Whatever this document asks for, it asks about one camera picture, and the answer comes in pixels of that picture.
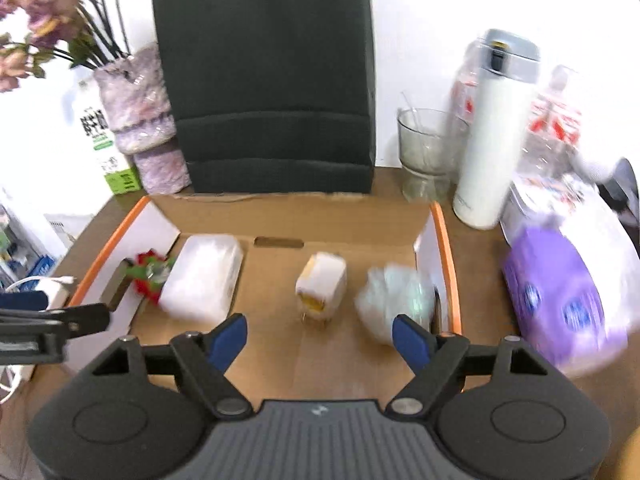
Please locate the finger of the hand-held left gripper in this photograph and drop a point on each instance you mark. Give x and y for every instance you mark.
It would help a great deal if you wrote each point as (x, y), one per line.
(22, 302)
(75, 321)

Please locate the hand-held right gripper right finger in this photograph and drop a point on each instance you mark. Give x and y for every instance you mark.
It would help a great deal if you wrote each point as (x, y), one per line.
(410, 342)

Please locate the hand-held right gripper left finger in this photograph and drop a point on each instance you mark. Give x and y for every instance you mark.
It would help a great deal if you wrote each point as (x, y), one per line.
(229, 342)

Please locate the red cardboard box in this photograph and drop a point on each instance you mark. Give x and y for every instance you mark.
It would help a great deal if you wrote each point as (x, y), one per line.
(280, 360)

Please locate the wooden desktop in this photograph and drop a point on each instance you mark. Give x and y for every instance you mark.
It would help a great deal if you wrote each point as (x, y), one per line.
(480, 280)

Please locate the pile of small packages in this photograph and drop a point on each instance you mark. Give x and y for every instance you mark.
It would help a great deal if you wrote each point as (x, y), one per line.
(20, 255)

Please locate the pale green plastic packet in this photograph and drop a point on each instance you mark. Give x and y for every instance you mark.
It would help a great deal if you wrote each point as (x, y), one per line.
(392, 297)

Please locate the white tissue packet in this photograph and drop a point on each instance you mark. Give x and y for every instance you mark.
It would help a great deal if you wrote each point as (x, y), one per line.
(202, 280)

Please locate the red green ornament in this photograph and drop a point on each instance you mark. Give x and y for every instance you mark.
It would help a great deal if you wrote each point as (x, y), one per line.
(147, 277)

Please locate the small white yellow packet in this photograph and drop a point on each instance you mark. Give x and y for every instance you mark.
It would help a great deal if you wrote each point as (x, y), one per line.
(322, 282)

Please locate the purple tissue pack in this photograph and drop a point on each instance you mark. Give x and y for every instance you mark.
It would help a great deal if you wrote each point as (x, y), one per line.
(555, 285)

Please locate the white green milk carton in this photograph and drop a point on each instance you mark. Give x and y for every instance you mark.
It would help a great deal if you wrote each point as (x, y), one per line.
(97, 135)

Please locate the clear glass cup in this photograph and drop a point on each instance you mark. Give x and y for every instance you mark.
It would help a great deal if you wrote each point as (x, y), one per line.
(427, 160)

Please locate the purple textured vase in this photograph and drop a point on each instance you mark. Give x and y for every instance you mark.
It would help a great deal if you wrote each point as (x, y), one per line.
(142, 110)

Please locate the white thermos flask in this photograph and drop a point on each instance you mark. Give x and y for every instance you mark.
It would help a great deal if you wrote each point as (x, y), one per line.
(492, 135)

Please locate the clear stirring rod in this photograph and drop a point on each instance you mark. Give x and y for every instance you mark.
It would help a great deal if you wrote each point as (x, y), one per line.
(412, 110)

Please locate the clear water bottle red label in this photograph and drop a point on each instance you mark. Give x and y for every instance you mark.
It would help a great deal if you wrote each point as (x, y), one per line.
(552, 130)
(465, 90)

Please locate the black paper bag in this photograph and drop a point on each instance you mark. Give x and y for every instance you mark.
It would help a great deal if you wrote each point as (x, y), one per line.
(270, 85)

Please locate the dried pink flower bouquet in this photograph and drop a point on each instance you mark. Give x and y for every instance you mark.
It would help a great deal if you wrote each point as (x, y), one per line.
(47, 15)

